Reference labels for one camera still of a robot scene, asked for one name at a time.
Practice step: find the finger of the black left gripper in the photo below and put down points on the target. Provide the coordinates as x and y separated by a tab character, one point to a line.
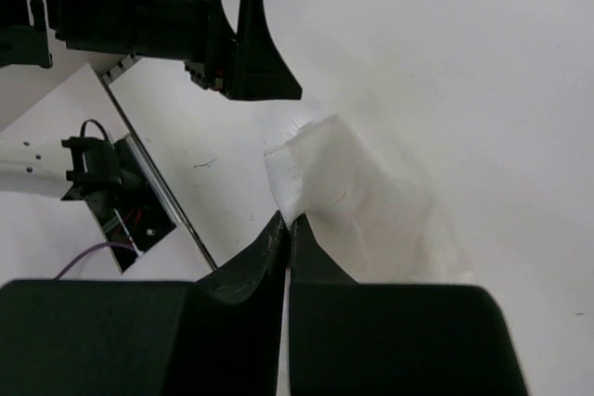
260	72

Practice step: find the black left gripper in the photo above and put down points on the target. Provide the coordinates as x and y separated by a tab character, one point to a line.
196	32

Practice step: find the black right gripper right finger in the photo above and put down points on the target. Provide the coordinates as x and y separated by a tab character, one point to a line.
348	338

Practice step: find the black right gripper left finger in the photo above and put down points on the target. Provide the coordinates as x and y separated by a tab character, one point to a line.
216	336

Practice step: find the white pleated skirt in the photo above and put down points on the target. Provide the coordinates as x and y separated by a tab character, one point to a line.
378	219

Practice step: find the aluminium table edge rail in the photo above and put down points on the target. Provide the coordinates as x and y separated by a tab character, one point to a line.
203	154

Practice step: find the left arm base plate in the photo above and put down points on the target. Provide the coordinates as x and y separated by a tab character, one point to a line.
136	216

